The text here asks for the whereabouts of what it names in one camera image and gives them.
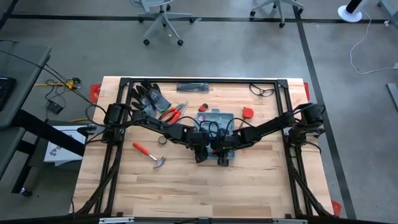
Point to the grey desk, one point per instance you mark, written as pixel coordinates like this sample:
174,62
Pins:
25,62

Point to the black keyboard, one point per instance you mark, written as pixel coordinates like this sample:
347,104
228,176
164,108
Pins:
6,93

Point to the silver metal bracket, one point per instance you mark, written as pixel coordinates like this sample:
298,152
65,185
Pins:
289,221
116,220

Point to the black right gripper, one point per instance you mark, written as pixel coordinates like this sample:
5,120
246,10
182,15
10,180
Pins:
225,143

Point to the grey mesh office chair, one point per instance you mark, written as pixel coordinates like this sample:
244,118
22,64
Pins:
161,15

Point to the black tape roll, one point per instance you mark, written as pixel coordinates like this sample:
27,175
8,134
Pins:
159,140

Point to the black desk beam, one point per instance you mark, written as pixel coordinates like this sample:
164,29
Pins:
46,130

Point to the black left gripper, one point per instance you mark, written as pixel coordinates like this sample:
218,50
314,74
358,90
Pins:
199,140

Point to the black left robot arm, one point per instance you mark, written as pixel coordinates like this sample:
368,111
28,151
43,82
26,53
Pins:
149,123

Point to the black power adapter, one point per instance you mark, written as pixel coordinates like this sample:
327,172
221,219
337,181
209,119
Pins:
55,107

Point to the grey plastic tool case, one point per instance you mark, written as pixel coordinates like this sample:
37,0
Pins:
228,118

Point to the white printed cardboard box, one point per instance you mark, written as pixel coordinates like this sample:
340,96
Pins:
62,149

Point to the white round stand base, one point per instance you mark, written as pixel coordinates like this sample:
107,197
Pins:
349,14

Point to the red table corner clamp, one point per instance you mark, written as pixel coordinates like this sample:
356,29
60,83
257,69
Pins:
307,91
94,92
336,208

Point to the small red utility knife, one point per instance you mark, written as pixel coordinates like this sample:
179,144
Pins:
203,108

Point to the black aluminium table frame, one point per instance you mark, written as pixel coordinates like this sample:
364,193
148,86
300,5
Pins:
126,81

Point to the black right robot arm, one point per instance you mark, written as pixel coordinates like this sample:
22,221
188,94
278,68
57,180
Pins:
273,124

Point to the red tape measure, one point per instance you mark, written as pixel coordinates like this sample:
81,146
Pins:
247,113

